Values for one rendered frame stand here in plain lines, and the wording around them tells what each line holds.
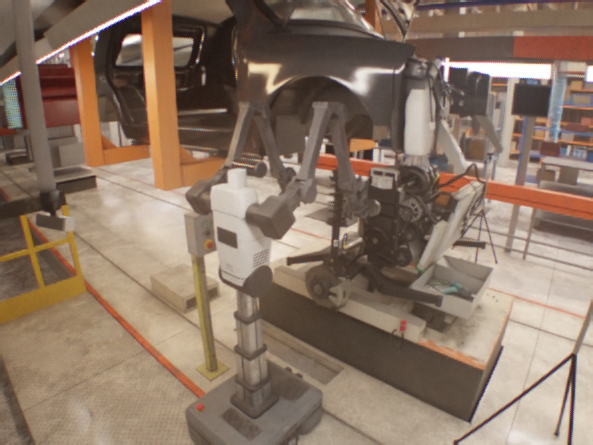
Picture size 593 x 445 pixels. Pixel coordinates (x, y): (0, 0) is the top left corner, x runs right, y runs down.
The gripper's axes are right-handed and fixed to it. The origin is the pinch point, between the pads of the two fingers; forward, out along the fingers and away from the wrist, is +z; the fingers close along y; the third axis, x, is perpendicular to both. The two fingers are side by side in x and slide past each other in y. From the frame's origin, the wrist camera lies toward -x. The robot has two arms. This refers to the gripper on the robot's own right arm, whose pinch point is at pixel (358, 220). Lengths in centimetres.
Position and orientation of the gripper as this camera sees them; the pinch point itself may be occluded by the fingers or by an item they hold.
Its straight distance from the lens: 189.6
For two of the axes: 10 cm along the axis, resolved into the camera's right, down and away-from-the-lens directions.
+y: -7.7, -2.1, 6.0
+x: -5.5, 7.0, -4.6
